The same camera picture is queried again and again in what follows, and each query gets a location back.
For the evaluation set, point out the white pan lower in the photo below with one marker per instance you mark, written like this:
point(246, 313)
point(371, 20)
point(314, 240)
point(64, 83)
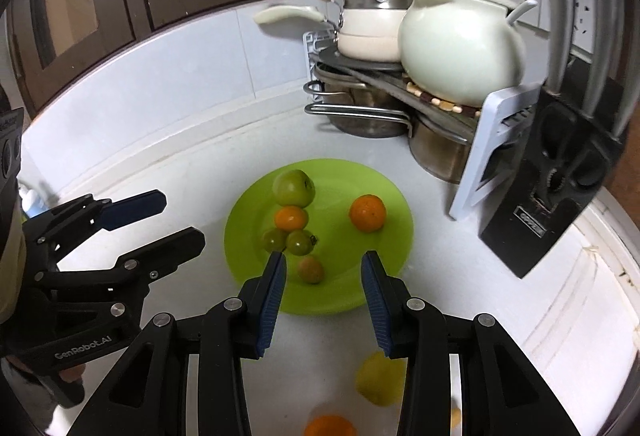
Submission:
point(366, 34)

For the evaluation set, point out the black knife block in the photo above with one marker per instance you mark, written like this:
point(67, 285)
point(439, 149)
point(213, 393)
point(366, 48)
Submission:
point(567, 158)

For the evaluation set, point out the green plate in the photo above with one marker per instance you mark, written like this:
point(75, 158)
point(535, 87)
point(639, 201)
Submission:
point(340, 245)

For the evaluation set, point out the white ceramic pot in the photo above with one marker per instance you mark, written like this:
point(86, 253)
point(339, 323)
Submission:
point(463, 50)

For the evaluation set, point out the small green fruit on plate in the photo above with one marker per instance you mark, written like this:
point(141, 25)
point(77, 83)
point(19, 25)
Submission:
point(300, 242)

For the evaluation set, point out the large orange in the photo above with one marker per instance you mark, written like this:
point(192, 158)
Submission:
point(368, 213)

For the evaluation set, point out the small tan fruit far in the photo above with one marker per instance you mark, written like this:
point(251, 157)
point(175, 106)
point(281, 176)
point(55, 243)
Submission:
point(455, 417)

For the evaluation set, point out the grey white dish rack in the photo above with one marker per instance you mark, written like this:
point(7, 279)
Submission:
point(498, 132)

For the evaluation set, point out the large green apple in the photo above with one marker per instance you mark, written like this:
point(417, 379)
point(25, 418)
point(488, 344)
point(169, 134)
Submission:
point(293, 188)

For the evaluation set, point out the tan round fruit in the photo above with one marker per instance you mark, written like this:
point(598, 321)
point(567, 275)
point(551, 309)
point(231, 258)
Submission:
point(310, 270)

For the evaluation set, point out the steel pot right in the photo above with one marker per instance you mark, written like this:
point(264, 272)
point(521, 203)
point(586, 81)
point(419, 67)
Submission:
point(441, 152)

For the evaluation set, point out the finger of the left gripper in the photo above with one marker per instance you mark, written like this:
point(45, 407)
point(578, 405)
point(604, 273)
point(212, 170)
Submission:
point(115, 215)
point(162, 257)

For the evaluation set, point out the small orange on plate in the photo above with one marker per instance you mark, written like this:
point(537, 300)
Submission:
point(290, 218)

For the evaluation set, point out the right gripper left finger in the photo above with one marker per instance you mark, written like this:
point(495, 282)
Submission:
point(145, 391)

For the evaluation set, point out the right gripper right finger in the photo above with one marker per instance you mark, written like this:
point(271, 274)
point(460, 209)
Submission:
point(502, 391)

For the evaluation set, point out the steel pot with handle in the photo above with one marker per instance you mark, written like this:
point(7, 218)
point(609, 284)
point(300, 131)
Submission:
point(354, 107)

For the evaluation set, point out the yellow apple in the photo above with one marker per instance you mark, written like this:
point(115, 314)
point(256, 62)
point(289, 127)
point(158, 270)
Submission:
point(381, 380)

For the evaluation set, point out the small green persimmon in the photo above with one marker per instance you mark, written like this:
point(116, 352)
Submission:
point(274, 240)

